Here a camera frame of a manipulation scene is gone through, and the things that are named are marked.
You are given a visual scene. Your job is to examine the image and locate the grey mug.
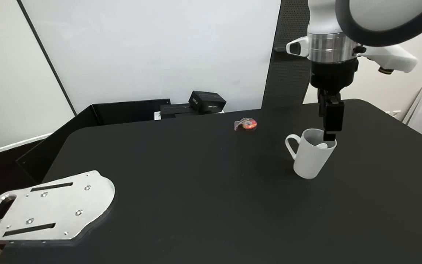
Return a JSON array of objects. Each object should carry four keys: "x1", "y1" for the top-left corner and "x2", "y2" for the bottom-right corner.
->
[{"x1": 285, "y1": 128, "x2": 338, "y2": 180}]

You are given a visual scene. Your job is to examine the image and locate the black perforated panel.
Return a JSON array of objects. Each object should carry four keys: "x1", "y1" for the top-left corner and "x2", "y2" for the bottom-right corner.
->
[{"x1": 261, "y1": 0, "x2": 312, "y2": 109}]

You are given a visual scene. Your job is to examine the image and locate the flat black box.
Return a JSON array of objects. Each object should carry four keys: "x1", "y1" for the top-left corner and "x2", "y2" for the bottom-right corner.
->
[{"x1": 160, "y1": 103, "x2": 197, "y2": 120}]

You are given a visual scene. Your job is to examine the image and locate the black open bin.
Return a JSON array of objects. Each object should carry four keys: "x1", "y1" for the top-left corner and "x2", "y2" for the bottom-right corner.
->
[{"x1": 16, "y1": 98, "x2": 171, "y2": 184}]

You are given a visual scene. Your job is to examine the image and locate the silver metal plate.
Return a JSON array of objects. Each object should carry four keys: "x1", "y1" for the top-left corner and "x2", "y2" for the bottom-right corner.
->
[{"x1": 0, "y1": 170, "x2": 116, "y2": 245}]

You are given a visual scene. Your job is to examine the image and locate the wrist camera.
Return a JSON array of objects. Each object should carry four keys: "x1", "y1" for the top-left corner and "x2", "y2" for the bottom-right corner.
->
[{"x1": 286, "y1": 36, "x2": 310, "y2": 58}]

